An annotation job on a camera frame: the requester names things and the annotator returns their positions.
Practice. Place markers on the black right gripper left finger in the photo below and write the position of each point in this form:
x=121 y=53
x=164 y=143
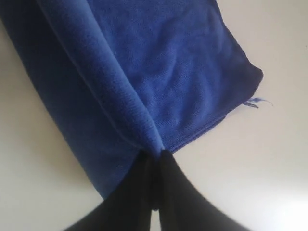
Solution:
x=129 y=207

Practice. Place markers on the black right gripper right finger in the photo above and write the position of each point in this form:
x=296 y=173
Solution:
x=181 y=207

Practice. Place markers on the blue microfiber towel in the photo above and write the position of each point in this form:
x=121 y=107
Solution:
x=118 y=76

